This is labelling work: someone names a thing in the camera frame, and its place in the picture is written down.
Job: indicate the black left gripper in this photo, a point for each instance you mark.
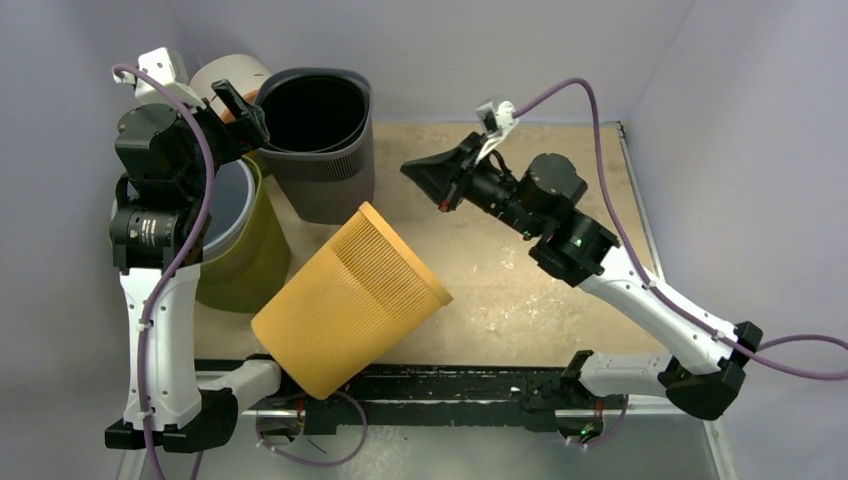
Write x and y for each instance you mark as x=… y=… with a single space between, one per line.
x=240 y=135

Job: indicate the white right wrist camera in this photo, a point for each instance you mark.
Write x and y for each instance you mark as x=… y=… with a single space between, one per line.
x=498 y=118

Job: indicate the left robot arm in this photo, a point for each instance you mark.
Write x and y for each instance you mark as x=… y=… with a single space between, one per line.
x=171 y=153

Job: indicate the white cylindrical bin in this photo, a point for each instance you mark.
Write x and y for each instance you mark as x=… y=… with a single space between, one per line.
x=244 y=72

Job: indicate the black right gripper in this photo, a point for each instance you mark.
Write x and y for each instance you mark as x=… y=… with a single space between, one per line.
x=463 y=176

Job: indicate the grey slatted plastic basket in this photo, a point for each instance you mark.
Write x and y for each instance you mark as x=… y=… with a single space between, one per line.
x=324 y=188

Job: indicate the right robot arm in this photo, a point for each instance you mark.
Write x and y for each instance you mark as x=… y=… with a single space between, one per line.
x=697 y=372

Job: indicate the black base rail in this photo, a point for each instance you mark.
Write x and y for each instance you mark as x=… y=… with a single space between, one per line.
x=537 y=399

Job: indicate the yellow slatted plastic basket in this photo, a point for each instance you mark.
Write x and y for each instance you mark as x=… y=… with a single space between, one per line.
x=355 y=299

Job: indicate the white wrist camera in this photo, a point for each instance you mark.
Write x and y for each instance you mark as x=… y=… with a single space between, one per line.
x=498 y=118
x=167 y=67

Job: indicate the black bucket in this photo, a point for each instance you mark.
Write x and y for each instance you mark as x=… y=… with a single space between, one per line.
x=314 y=113

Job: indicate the olive green slatted basket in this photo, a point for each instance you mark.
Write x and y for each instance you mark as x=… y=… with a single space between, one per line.
x=250 y=272

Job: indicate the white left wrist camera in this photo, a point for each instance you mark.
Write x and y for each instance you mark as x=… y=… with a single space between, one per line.
x=167 y=67

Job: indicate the light grey inner bucket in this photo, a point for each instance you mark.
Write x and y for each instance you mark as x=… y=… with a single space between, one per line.
x=233 y=198

